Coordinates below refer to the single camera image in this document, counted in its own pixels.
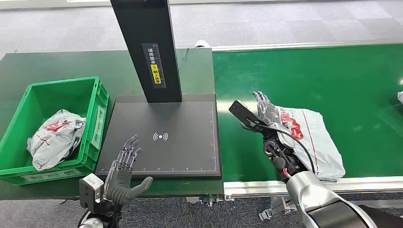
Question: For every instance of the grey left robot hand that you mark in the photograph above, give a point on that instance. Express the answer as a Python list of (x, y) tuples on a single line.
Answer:
[(121, 188)]

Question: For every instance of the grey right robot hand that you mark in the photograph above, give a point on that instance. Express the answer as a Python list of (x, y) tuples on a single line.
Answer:
[(285, 135)]

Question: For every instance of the white red-print courier package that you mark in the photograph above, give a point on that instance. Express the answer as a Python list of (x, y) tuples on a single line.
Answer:
[(321, 141)]

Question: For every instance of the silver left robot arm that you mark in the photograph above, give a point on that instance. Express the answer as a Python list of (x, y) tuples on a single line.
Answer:
[(107, 215)]

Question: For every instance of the black inbound scanner machine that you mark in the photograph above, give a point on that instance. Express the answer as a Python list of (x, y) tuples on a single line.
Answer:
[(176, 151)]

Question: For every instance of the green conveyor belt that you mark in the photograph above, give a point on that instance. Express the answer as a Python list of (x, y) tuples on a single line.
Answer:
[(346, 78)]

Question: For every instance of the crumpled white red-print package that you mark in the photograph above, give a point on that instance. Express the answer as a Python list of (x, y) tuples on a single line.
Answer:
[(53, 138)]

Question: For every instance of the white courier package with QR code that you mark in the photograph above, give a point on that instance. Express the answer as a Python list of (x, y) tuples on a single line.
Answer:
[(400, 97)]

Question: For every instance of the small metal clamp fitting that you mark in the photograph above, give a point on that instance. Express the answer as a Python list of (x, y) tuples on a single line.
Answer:
[(209, 200)]

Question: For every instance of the green plastic crate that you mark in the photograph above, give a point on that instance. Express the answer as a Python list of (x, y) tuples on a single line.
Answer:
[(56, 91)]

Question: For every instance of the white round object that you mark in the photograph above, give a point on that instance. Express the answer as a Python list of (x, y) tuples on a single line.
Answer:
[(201, 44)]

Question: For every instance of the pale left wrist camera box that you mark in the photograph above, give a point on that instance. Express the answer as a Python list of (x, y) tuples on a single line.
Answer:
[(89, 190)]

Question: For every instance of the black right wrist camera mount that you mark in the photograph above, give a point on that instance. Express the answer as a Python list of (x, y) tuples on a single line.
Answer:
[(240, 111)]

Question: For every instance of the metal conveyor bracket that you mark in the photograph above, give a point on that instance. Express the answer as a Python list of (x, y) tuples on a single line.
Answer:
[(278, 206)]

